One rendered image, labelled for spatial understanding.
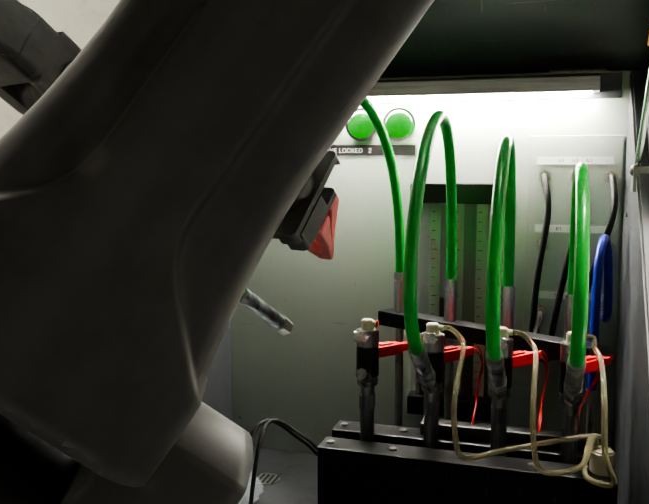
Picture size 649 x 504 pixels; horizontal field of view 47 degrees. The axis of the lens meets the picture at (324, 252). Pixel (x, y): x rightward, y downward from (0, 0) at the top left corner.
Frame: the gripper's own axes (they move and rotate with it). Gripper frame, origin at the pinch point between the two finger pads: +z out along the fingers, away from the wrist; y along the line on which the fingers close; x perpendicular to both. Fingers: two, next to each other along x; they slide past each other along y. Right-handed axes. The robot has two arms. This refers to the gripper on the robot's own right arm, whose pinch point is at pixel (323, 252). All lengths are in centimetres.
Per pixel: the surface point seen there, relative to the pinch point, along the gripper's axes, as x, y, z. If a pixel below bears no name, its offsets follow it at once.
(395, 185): 8.7, 27.1, 20.3
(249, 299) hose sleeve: 12.1, -2.4, 7.2
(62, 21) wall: 178, 119, 44
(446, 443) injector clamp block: -5.7, -4.5, 31.9
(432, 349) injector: -4.7, 2.4, 21.3
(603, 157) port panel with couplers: -16, 42, 29
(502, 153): -13.1, 17.1, 3.4
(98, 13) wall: 179, 135, 53
